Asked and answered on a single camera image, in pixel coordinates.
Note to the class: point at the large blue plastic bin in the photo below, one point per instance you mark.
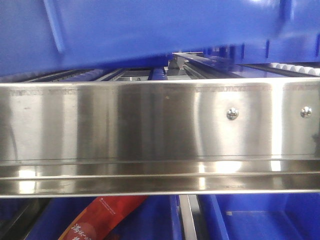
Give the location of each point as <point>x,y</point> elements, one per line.
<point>52,35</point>

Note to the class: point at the lower left blue bin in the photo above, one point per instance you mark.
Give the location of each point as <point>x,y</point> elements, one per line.
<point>155,219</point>

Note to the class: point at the lower right blue bin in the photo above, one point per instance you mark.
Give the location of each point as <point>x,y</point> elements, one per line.
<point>262,216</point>

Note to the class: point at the left silver screw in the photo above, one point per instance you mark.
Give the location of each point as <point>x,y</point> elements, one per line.
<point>232,113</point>

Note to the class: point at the silver screw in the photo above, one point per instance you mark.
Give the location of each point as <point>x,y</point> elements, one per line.
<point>232,113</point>
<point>306,112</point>

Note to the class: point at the metal divider bar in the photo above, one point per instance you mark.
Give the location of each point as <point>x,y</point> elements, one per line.
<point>189,208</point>

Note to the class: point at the red snack package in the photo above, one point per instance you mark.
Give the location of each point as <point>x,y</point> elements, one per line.
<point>101,216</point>

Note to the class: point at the right silver screw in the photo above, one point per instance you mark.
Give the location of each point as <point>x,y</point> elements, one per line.
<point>306,112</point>

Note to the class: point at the white roller track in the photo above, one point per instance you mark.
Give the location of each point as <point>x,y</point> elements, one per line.
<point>314,71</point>

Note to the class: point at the centre roller rail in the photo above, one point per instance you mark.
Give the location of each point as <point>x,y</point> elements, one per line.
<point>194,66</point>

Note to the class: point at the stainless steel shelf rail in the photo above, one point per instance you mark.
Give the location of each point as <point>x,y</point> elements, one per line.
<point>74,139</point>

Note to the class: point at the black frame bar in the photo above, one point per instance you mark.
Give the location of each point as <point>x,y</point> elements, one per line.
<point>18,215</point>

